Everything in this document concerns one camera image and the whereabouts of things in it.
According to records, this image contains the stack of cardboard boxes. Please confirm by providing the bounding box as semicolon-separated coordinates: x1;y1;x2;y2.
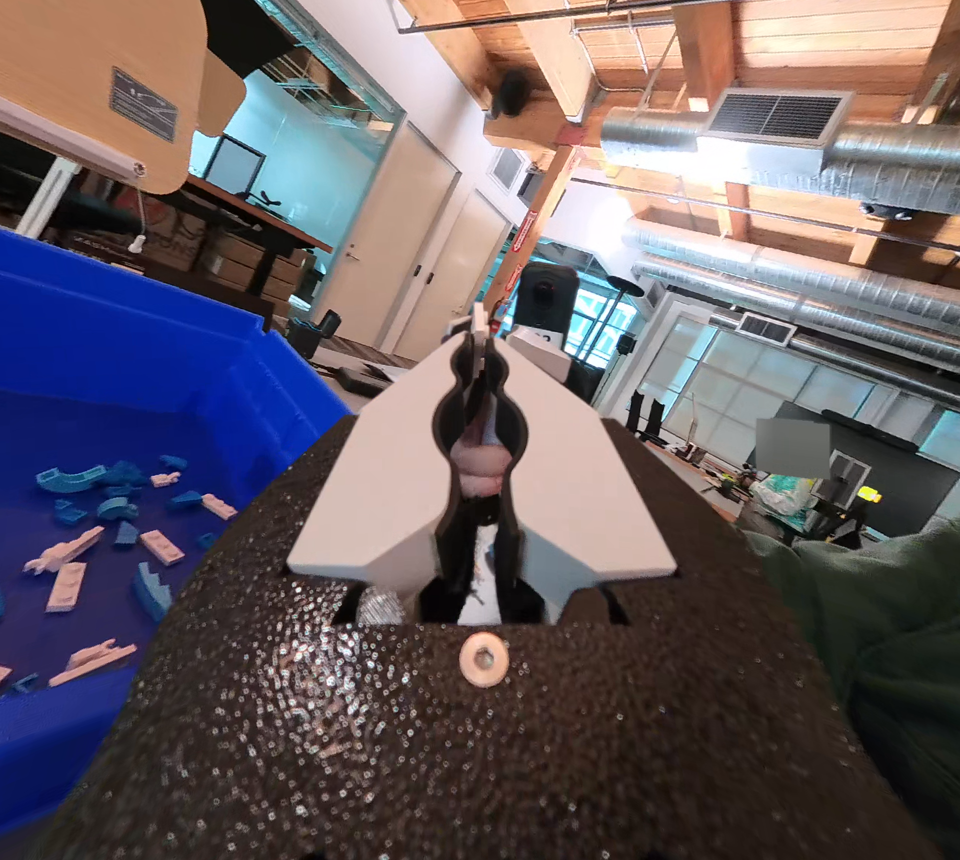
67;189;320;310

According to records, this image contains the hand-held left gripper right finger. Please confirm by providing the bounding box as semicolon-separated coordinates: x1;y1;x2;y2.
487;339;680;626

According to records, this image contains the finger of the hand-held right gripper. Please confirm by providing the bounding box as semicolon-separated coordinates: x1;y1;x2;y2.
508;329;573;385

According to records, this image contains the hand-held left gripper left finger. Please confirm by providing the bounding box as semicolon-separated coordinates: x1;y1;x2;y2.
287;335;472;608

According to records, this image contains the white and green bag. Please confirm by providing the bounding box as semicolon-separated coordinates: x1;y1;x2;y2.
752;472;820;537

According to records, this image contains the silver air duct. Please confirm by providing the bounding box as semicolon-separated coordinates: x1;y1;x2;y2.
598;104;960;205

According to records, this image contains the person's right forearm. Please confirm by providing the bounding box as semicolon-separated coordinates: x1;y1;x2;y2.
741;515;960;860

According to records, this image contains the white double door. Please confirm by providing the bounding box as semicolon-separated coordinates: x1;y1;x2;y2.
313;122;513;365

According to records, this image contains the pile of lego pieces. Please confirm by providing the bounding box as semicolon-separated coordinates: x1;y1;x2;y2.
0;454;241;698

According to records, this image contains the wooden office desk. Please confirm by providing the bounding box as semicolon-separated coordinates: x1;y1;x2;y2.
171;172;336;299

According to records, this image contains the white vent grille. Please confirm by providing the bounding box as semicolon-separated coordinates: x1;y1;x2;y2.
696;86;858;147

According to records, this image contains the blue plastic bin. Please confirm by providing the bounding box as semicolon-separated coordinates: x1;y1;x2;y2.
0;226;355;842

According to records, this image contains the tilted wooden desktop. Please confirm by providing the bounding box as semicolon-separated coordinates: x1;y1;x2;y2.
0;0;249;239

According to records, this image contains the black floor lamp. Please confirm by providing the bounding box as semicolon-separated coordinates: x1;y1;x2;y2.
606;274;646;359

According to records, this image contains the person's right hand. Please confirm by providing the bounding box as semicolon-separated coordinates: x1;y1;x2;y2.
452;439;513;501

